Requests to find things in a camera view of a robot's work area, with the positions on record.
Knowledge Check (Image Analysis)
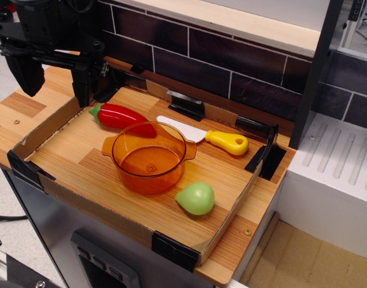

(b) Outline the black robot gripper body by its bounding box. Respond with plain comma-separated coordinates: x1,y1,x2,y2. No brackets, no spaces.
0,1,106,78

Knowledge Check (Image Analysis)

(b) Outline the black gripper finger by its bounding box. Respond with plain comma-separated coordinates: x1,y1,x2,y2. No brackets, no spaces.
71,64,100,107
2,48,45,97

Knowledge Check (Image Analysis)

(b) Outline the toy knife yellow handle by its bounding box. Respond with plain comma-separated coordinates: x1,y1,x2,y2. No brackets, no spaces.
156,115,249,156

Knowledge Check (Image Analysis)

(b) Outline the cardboard fence with black tape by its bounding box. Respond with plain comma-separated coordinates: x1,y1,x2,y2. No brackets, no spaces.
6,68,288,277

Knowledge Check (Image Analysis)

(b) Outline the orange transparent plastic pot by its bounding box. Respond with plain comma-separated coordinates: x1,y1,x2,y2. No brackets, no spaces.
102,121,196,195

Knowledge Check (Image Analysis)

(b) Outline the red toy chili pepper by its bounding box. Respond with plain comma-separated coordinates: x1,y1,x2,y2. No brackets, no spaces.
88,103,157,138

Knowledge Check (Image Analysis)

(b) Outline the green toy pear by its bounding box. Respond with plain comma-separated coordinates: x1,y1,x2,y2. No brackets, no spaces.
175,182,215,216

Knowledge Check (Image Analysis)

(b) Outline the grey oven control panel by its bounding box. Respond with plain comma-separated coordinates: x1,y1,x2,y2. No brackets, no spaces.
71,232,141,287

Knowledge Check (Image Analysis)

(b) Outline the white toy sink drainboard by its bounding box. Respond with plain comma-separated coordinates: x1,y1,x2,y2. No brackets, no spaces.
276,114,367,258

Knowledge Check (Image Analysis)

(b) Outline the black vertical post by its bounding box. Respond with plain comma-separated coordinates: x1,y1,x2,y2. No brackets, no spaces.
289,1,343,149

